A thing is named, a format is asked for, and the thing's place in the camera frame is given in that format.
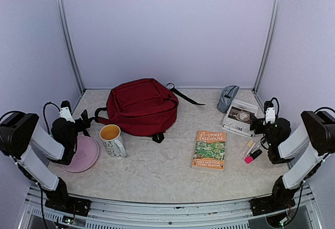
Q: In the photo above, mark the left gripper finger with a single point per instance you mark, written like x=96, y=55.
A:
x=85, y=132
x=86, y=120

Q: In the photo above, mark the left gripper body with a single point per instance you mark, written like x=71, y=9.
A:
x=81, y=125

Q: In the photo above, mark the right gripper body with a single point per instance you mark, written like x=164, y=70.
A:
x=258, y=122

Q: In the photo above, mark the white magazine booklet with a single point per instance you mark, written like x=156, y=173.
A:
x=238, y=118

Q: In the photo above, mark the orange treehouse book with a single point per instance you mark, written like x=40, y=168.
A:
x=209, y=152

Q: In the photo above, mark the red backpack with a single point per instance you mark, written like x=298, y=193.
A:
x=143, y=107

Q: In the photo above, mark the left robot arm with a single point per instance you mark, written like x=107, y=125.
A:
x=22, y=136

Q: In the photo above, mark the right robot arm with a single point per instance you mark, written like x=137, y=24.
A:
x=312, y=142

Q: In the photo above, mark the pink plate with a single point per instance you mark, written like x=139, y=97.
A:
x=86, y=155

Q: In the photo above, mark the black white marker pen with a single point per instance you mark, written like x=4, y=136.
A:
x=255, y=148

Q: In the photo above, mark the white patterned mug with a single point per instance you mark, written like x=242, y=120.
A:
x=113, y=141

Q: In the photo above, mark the pink highlighter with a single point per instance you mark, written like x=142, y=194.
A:
x=253, y=156

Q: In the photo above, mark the grey pencil pouch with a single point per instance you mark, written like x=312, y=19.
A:
x=226, y=97

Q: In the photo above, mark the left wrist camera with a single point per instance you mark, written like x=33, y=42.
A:
x=65, y=111

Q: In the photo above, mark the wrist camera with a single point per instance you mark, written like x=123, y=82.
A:
x=65, y=111
x=269, y=113

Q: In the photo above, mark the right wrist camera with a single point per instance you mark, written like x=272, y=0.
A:
x=269, y=113

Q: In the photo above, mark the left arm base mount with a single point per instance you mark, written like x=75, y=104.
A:
x=72, y=205

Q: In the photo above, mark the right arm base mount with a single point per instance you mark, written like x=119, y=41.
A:
x=264, y=205

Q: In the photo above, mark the front aluminium rail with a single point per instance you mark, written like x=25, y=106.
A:
x=106, y=213

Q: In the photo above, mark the right aluminium frame post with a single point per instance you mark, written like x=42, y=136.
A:
x=267, y=46

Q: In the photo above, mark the aluminium frame post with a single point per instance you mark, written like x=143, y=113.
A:
x=267, y=46
x=69, y=46

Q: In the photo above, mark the left aluminium frame post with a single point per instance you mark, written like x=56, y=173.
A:
x=69, y=46

